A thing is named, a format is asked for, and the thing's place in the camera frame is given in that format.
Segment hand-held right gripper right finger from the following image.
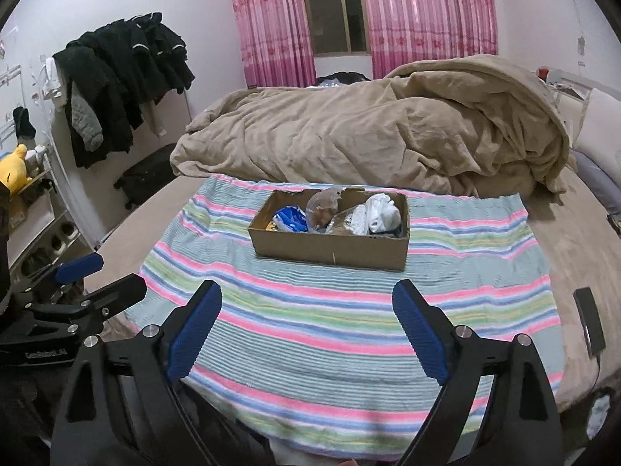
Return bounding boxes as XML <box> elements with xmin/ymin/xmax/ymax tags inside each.
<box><xmin>392</xmin><ymin>279</ymin><xmax>566</xmax><ymax>466</ymax></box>

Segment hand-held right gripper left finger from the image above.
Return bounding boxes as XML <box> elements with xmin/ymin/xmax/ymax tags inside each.
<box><xmin>50</xmin><ymin>280</ymin><xmax>234</xmax><ymax>466</ymax></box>

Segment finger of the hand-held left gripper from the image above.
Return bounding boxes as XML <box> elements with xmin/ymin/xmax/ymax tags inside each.
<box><xmin>17</xmin><ymin>252</ymin><xmax>105</xmax><ymax>304</ymax></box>
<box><xmin>29</xmin><ymin>274</ymin><xmax>147</xmax><ymax>333</ymax></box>

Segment white socks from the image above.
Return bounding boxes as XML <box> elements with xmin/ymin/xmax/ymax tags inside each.
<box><xmin>365</xmin><ymin>193</ymin><xmax>402</xmax><ymax>234</ymax></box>

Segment clear bag of white pieces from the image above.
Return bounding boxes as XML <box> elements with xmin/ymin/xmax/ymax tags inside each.
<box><xmin>326</xmin><ymin>204</ymin><xmax>369</xmax><ymax>236</ymax></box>

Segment blue plastic packet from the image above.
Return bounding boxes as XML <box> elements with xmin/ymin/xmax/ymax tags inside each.
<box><xmin>274</xmin><ymin>205</ymin><xmax>309</xmax><ymax>233</ymax></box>

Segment clear bag of brown snacks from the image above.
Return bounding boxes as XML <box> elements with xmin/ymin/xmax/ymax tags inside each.
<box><xmin>305</xmin><ymin>187</ymin><xmax>346</xmax><ymax>231</ymax></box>

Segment white metal shelf rack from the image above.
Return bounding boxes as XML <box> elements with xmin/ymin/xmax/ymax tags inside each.
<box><xmin>0</xmin><ymin>165</ymin><xmax>100</xmax><ymax>277</ymax></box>

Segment small cardboard box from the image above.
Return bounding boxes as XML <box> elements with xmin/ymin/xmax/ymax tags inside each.
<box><xmin>9</xmin><ymin>194</ymin><xmax>31</xmax><ymax>230</ymax></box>

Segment striped pastel towel blanket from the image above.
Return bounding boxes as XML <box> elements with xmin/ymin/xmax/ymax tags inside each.
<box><xmin>123</xmin><ymin>173</ymin><xmax>566</xmax><ymax>447</ymax></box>

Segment black suitcase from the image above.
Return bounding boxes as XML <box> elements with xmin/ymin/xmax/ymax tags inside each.
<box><xmin>114</xmin><ymin>143</ymin><xmax>178</xmax><ymax>210</ymax></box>

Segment pale plush toy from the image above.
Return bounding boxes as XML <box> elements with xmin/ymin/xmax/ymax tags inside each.
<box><xmin>26</xmin><ymin>146</ymin><xmax>49</xmax><ymax>176</ymax></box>

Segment yellow plush toy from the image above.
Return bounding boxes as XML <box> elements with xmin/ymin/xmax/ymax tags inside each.
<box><xmin>0</xmin><ymin>143</ymin><xmax>34</xmax><ymax>190</ymax></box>

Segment grey knit garment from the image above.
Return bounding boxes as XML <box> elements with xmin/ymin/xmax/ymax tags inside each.
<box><xmin>71</xmin><ymin>93</ymin><xmax>104</xmax><ymax>152</ymax></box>

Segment small black hanging cloth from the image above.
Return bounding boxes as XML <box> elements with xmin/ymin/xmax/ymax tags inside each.
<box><xmin>13</xmin><ymin>106</ymin><xmax>38</xmax><ymax>139</ymax></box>

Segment pale hanging garment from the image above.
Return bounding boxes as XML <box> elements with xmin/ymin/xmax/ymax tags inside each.
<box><xmin>144</xmin><ymin>99</ymin><xmax>167</xmax><ymax>137</ymax></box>

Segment black smartphone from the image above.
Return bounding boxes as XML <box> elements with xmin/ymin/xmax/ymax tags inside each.
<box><xmin>572</xmin><ymin>287</ymin><xmax>607</xmax><ymax>357</ymax></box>

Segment white crumpled cloth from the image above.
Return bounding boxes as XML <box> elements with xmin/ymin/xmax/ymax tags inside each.
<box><xmin>585</xmin><ymin>388</ymin><xmax>613</xmax><ymax>440</ymax></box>

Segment hanging black jackets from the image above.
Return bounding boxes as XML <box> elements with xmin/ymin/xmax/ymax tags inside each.
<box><xmin>52</xmin><ymin>11</ymin><xmax>196</xmax><ymax>168</ymax></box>

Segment beige duvet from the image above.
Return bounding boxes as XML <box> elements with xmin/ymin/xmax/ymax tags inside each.
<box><xmin>170</xmin><ymin>55</ymin><xmax>571</xmax><ymax>200</ymax></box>

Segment grey pillow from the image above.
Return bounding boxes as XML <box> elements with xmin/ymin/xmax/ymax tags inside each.
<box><xmin>567</xmin><ymin>150</ymin><xmax>621</xmax><ymax>214</ymax></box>

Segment dark clothes pile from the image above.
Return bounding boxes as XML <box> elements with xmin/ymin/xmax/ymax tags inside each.
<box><xmin>315</xmin><ymin>72</ymin><xmax>373</xmax><ymax>86</ymax></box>

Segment white embroidered pillow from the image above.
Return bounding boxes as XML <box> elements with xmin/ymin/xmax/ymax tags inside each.
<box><xmin>572</xmin><ymin>88</ymin><xmax>621</xmax><ymax>183</ymax></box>

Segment narrow pink floral curtain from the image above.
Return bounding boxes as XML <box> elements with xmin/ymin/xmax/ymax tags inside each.
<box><xmin>226</xmin><ymin>0</ymin><xmax>317</xmax><ymax>89</ymax></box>

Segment wide pink floral curtain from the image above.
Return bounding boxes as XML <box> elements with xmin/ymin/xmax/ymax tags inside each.
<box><xmin>356</xmin><ymin>0</ymin><xmax>500</xmax><ymax>80</ymax></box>

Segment window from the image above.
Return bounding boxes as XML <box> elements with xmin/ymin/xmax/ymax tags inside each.
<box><xmin>298</xmin><ymin>0</ymin><xmax>372</xmax><ymax>56</ymax></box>

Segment white wall cable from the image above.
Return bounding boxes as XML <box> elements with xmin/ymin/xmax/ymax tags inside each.
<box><xmin>571</xmin><ymin>0</ymin><xmax>586</xmax><ymax>59</ymax></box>

